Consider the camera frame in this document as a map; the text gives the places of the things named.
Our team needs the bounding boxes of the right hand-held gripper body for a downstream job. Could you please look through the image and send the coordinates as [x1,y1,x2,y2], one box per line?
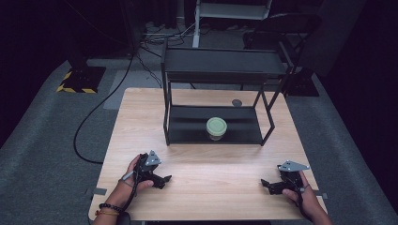
[276,159,311,195]

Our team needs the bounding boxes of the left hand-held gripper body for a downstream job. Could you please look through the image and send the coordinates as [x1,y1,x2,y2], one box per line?
[133,149,163,188]

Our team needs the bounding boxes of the glass jar with green lid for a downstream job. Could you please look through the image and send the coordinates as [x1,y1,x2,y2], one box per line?
[206,116,228,142]

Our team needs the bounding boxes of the black metal two-tier shelf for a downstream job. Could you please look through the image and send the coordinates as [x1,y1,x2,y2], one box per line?
[160,41,296,147]

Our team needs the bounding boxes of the person's right hand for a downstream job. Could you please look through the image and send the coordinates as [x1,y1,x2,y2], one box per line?
[281,170,321,218]

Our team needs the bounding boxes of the person's left hand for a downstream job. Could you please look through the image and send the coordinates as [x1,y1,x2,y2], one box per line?
[115,154,155,203]

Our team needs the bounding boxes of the plain black stand base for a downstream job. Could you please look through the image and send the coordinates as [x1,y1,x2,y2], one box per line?
[284,67,321,98]

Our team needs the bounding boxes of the stand base with yellow-black stripes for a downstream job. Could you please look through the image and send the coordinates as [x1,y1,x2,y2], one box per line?
[55,64,107,95]

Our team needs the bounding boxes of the white metal stand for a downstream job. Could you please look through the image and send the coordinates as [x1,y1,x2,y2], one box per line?
[191,0,274,49]

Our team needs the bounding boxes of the left hand-held gripper cable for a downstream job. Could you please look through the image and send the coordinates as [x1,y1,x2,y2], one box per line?
[123,170,141,212]

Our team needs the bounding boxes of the hand-held gripper cable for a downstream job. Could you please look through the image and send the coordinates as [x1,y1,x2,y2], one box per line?
[123,170,141,212]
[293,182,311,220]

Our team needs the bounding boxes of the right hand-held gripper cable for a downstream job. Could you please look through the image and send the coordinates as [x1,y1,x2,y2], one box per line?
[293,182,311,220]

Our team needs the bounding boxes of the black bead bracelet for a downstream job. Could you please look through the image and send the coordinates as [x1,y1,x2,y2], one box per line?
[99,202,124,214]

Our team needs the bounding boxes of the orange string bracelet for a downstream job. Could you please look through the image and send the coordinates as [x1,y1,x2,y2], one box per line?
[95,210,121,218]

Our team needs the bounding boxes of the long black floor cable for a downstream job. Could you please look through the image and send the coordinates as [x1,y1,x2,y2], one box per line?
[72,51,136,165]

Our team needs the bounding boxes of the bundle of floor cables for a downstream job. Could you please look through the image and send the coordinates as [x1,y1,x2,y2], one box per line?
[140,21,196,46]

